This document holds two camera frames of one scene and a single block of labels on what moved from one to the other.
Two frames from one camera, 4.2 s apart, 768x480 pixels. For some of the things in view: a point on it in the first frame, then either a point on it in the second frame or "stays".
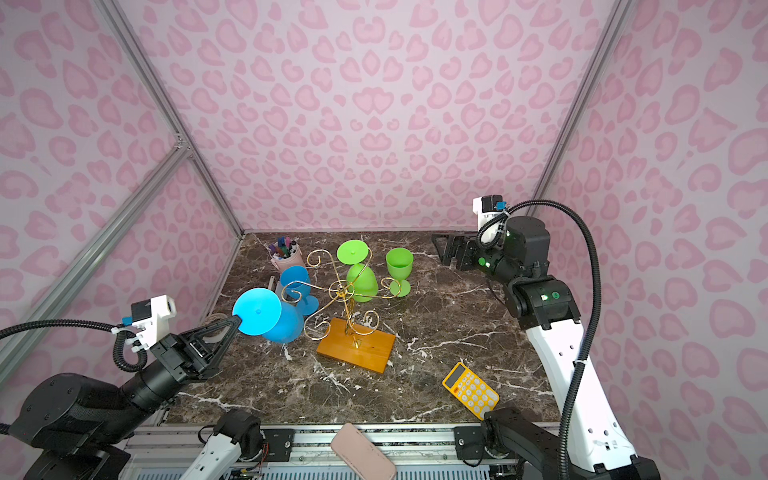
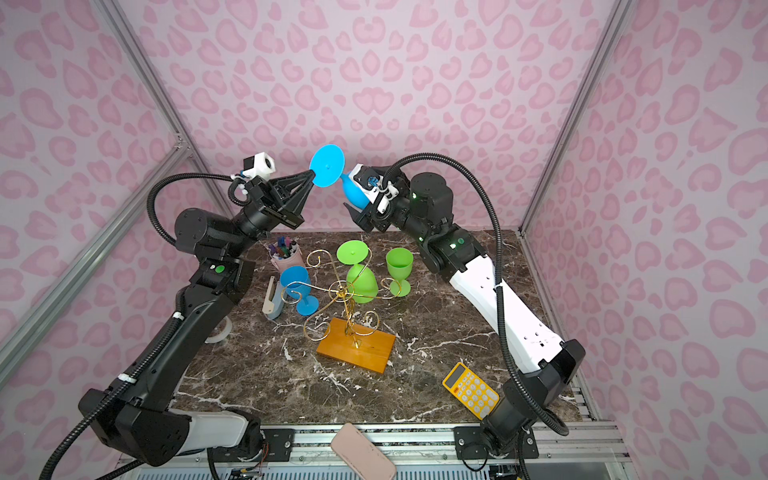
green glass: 361,283 stays
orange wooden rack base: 355,344 stays
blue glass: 296,281 stays
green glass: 400,263 stays
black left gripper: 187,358 → 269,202
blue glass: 263,314 → 326,162
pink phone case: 361,455 stays
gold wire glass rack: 344,292 stays
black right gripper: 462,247 → 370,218
